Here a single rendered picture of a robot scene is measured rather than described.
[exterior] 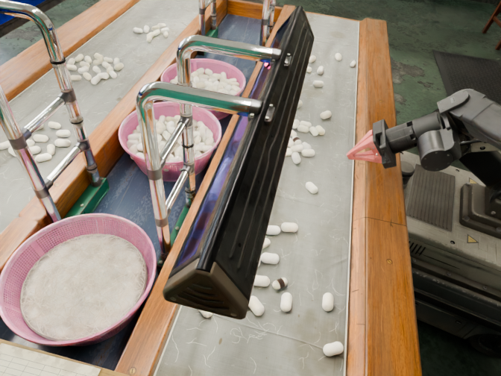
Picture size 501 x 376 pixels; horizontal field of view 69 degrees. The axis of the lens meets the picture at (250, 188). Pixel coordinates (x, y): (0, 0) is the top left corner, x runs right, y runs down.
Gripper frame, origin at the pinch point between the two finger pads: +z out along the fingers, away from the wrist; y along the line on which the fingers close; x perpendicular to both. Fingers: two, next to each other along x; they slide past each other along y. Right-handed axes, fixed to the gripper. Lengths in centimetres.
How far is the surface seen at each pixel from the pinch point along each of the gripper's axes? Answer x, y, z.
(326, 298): 4.8, 33.8, 5.9
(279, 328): 1.6, 40.7, 13.0
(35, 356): -24, 56, 38
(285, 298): 0.1, 35.9, 11.7
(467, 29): 146, -351, -53
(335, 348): 6.2, 42.6, 4.4
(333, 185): 5.9, 1.4, 7.1
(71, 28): -60, -49, 83
